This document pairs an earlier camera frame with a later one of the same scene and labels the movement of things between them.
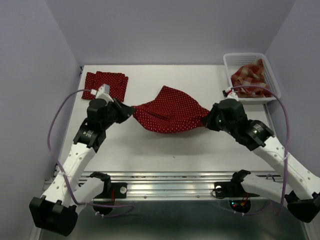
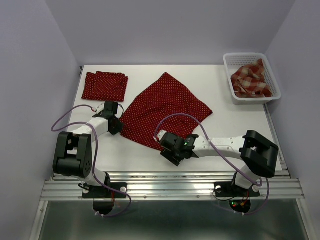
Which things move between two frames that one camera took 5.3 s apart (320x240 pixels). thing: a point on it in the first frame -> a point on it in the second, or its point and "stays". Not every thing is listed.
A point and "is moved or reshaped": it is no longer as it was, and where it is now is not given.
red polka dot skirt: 171,111 is moved or reshaped
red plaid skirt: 250,81 stays
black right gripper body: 215,121 -> 176,153
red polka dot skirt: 117,82 stays
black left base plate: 113,190 stays
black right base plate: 231,189 stays
